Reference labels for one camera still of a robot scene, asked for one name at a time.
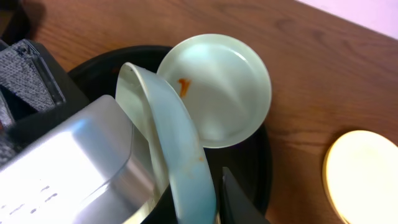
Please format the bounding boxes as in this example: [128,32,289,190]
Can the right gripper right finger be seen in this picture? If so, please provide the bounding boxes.
[221,167,270,224]

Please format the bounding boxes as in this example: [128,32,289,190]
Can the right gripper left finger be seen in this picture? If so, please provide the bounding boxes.
[136,185,178,224]

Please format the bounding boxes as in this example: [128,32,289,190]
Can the light blue plate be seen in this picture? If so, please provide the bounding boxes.
[115,62,216,224]
[157,34,272,148]

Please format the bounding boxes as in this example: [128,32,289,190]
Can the yellow plate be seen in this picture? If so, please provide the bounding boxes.
[322,130,397,223]

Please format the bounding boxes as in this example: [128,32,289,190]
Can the black round tray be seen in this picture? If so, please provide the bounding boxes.
[68,45,272,215]

